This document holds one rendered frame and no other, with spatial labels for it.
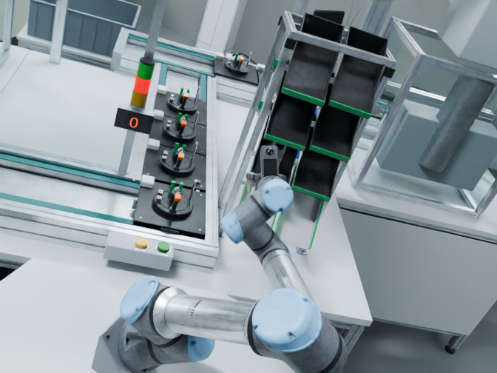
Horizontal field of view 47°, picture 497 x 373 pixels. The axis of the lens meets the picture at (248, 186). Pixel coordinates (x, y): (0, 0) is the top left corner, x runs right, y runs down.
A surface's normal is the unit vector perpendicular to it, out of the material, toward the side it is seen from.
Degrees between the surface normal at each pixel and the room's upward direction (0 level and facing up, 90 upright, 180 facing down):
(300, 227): 45
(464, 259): 90
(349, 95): 25
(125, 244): 0
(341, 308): 0
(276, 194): 62
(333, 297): 0
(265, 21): 90
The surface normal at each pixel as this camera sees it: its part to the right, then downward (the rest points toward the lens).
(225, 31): -0.40, 0.41
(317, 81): 0.22, -0.49
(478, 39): 0.05, 0.57
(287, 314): -0.42, -0.65
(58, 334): 0.30, -0.79
